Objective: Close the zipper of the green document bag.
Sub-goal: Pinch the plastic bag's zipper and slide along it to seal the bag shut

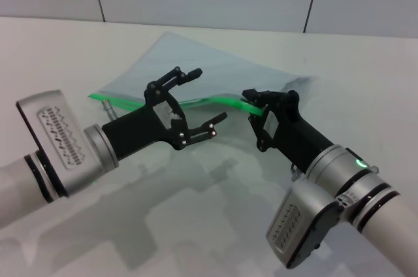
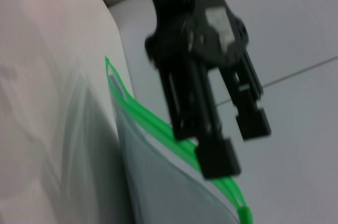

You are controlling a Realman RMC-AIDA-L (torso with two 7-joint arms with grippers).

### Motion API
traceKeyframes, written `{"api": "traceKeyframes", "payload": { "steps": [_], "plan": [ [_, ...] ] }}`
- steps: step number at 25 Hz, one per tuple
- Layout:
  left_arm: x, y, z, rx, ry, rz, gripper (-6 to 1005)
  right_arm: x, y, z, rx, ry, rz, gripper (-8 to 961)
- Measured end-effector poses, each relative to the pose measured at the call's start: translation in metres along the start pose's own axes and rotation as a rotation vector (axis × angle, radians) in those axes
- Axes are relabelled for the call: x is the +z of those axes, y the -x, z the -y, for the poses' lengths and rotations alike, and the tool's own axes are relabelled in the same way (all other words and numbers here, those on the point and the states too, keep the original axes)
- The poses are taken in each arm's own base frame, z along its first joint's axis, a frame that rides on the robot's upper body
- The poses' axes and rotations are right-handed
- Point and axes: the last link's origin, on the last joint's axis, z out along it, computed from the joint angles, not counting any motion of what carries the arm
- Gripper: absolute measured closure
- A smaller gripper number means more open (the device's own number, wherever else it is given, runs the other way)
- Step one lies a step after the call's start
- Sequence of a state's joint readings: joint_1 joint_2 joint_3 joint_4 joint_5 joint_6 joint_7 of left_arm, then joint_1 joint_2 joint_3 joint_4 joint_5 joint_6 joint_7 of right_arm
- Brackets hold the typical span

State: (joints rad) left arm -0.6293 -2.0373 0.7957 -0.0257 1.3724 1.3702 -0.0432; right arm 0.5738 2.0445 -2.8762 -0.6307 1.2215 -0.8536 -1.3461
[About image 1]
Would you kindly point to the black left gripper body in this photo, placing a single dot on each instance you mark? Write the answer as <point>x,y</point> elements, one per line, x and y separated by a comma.
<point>137,128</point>

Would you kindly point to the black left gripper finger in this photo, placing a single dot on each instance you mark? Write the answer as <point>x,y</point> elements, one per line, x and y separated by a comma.
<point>178,75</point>
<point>205,128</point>

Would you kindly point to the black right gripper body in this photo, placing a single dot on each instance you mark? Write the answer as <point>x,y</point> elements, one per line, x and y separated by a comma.
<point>290,126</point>

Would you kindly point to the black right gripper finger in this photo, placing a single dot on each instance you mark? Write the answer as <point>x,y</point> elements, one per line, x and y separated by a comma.
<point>259,133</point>
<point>261,95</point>

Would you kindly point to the translucent green-zip document bag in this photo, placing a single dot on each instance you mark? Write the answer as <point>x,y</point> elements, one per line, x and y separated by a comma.
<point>209,68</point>

